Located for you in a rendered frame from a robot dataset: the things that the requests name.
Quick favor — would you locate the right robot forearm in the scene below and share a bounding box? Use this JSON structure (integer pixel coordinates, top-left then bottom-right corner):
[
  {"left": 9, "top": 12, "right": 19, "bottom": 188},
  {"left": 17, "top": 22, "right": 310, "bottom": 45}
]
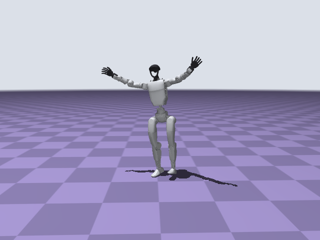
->
[{"left": 113, "top": 75, "right": 130, "bottom": 84}]

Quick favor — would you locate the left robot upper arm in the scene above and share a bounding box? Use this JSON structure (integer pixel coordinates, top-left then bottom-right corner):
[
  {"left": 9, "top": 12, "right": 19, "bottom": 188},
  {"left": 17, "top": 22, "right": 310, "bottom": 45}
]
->
[{"left": 164, "top": 74, "right": 182, "bottom": 87}]

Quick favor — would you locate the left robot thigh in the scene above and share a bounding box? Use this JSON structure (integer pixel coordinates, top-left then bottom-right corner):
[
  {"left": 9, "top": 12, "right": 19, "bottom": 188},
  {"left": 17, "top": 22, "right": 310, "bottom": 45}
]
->
[{"left": 166, "top": 115, "right": 176, "bottom": 148}]

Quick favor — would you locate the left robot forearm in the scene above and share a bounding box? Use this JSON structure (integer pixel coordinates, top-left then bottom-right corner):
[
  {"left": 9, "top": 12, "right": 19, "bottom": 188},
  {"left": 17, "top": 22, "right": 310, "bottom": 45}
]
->
[{"left": 180, "top": 68, "right": 192, "bottom": 80}]

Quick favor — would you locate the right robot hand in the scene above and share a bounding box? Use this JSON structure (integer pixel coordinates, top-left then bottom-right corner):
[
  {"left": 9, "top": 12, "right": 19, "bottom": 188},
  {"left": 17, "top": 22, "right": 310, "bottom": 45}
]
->
[{"left": 101, "top": 67, "right": 118, "bottom": 78}]

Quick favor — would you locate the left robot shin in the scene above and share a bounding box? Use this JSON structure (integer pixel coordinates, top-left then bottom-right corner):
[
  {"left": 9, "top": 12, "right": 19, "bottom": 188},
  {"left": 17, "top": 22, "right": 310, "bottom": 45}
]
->
[{"left": 169, "top": 142, "right": 177, "bottom": 170}]

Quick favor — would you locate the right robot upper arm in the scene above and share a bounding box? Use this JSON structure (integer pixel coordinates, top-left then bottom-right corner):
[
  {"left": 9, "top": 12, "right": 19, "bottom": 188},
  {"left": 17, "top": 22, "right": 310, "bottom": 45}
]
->
[{"left": 127, "top": 80, "right": 148, "bottom": 90}]

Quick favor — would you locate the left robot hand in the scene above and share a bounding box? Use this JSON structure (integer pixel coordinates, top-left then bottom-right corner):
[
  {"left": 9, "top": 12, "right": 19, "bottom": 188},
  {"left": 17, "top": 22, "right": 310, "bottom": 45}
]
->
[{"left": 187, "top": 56, "right": 202, "bottom": 74}]

